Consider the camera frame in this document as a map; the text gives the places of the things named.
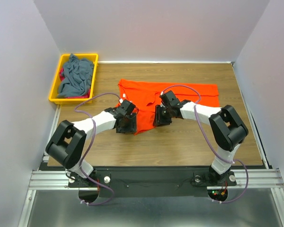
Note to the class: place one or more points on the aluminium frame rail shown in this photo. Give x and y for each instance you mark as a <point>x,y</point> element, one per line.
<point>258,178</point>

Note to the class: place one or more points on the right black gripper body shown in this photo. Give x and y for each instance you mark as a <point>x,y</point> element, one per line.
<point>169,108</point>

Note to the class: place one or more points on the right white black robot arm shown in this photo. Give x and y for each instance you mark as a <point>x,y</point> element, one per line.
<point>221,127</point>

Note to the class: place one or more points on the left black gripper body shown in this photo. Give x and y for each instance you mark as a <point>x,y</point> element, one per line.
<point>133,114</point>

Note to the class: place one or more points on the grey t shirt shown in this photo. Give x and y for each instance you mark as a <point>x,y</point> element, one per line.
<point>78,75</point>

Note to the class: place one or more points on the orange polo shirt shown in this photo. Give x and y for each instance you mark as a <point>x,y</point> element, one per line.
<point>145,95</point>

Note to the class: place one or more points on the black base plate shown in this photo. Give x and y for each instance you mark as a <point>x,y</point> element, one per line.
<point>160,181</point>

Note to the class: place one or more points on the yellow plastic bin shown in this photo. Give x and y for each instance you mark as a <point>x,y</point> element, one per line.
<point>53,95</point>

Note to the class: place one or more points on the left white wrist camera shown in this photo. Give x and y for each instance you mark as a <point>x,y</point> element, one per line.
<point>124,97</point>

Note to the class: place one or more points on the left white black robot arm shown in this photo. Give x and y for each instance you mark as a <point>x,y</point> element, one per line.
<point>67,142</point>

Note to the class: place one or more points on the left aluminium side rail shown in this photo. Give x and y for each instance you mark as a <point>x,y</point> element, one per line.
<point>52,130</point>

